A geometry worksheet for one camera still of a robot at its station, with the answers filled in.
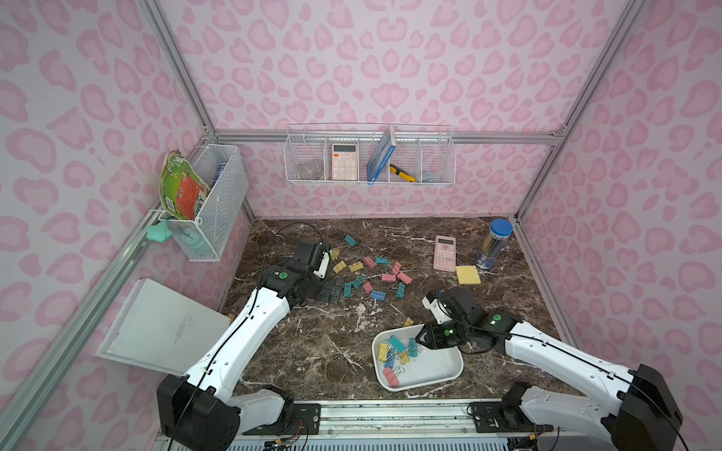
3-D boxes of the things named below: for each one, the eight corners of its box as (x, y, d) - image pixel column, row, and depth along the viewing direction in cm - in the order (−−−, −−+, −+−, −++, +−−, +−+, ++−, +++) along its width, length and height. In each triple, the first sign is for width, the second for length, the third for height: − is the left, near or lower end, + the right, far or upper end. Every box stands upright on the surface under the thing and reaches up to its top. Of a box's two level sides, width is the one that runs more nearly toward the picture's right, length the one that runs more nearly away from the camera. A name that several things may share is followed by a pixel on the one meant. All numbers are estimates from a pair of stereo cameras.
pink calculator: (432, 268, 106) (433, 265, 104) (434, 237, 116) (435, 234, 114) (454, 272, 105) (455, 269, 103) (454, 240, 115) (455, 237, 113)
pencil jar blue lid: (477, 270, 105) (494, 236, 90) (472, 253, 111) (487, 218, 96) (497, 270, 105) (517, 236, 90) (491, 253, 111) (509, 218, 96)
